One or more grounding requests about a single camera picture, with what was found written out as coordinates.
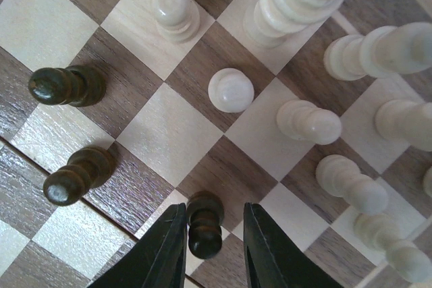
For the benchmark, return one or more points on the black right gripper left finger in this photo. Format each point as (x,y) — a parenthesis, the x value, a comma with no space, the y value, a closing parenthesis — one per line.
(158,259)

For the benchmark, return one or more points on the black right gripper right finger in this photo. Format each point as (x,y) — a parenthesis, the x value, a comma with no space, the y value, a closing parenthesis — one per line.
(272,259)

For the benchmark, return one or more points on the dark brown pawn chess piece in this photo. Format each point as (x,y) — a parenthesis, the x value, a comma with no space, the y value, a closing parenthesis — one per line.
(87,168)
(205,214)
(75,85)

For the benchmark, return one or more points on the white pawn chess piece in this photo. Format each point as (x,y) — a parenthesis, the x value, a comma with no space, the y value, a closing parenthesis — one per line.
(303,120)
(341,177)
(230,91)
(176,20)

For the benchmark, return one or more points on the wooden chessboard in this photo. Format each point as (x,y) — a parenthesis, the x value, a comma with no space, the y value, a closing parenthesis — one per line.
(169,141)

